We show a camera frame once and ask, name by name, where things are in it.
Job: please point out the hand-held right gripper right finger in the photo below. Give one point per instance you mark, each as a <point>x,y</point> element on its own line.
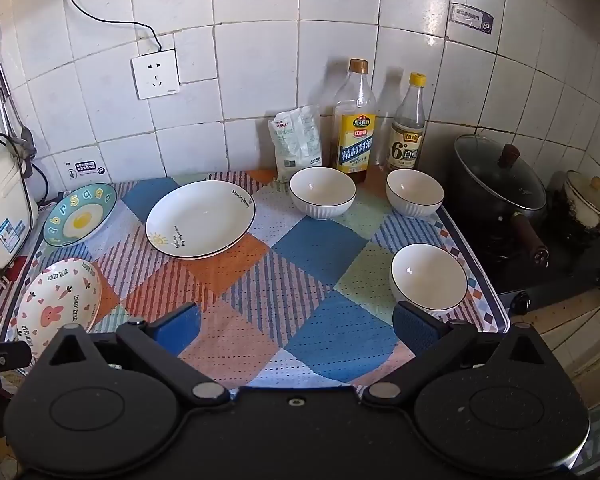
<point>414,331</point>

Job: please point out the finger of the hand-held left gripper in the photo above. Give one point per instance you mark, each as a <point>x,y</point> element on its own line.
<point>5,356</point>

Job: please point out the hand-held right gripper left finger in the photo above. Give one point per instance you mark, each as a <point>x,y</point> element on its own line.
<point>180,329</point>

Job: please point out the white bowl with dark rim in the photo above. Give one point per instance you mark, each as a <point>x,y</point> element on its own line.
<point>414,194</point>
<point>428,280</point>
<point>322,194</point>

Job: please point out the pink plate rabbit print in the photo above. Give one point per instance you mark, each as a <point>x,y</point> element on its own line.
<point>55,305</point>

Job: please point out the white deep plate sun print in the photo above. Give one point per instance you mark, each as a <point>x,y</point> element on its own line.
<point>200,220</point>

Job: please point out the colourful checked tablecloth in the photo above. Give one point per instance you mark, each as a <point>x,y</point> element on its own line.
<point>300,280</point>

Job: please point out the white rice cooker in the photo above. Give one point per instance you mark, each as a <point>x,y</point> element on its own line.
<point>2,215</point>

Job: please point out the blue plate fried egg print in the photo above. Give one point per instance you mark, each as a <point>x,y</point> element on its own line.
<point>80,216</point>

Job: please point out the black gas stove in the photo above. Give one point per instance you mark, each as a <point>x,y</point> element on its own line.
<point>565,265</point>

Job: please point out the black pot with glass lid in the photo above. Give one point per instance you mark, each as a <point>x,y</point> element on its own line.
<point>497,185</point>

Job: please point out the clear vinegar bottle yellow cap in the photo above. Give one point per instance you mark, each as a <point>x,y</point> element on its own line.
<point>406,135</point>

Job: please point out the cooking wine bottle yellow label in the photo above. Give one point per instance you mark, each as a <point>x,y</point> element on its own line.
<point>356,135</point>

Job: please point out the small white enamel pot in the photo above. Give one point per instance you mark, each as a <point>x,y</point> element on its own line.
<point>587,201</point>

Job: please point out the white plastic seasoning bag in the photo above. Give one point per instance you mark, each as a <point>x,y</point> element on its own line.
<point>297,145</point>

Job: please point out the hanging metal kitchen tongs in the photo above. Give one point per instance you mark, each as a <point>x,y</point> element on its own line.
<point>7,105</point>

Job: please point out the small white wall sticker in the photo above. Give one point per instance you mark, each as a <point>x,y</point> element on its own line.
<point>83,168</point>

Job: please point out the white wall socket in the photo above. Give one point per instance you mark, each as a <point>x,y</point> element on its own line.
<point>155,76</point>

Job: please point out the dark wall sticker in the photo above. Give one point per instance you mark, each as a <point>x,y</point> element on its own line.
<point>472,18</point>

